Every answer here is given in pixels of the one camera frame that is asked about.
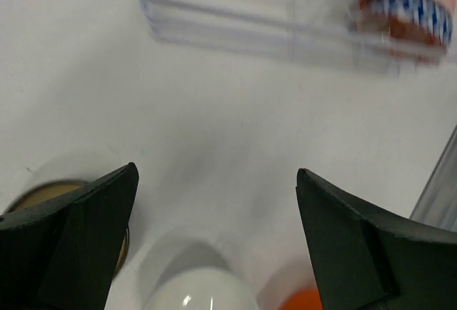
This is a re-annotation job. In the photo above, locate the brown glazed bowl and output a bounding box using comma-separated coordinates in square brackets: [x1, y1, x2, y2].
[4, 179, 130, 277]

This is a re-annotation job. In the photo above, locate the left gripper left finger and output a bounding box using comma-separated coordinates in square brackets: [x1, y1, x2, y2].
[1, 163, 139, 309]

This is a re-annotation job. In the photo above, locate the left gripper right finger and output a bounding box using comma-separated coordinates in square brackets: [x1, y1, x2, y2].
[296, 169, 456, 310]

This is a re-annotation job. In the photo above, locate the orange plastic square bowl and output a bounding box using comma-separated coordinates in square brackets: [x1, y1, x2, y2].
[279, 288, 323, 310]

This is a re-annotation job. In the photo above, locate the white wire dish rack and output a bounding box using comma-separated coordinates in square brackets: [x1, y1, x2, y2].
[126, 0, 457, 75]

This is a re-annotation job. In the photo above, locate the aluminium frame rail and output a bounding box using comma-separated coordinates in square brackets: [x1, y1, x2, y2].
[410, 141, 456, 232]

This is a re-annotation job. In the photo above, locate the plain white bowl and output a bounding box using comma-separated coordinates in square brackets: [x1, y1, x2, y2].
[144, 267, 258, 310]

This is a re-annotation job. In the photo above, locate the red blue patterned bowl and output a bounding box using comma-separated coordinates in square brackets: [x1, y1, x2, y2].
[353, 0, 453, 55]

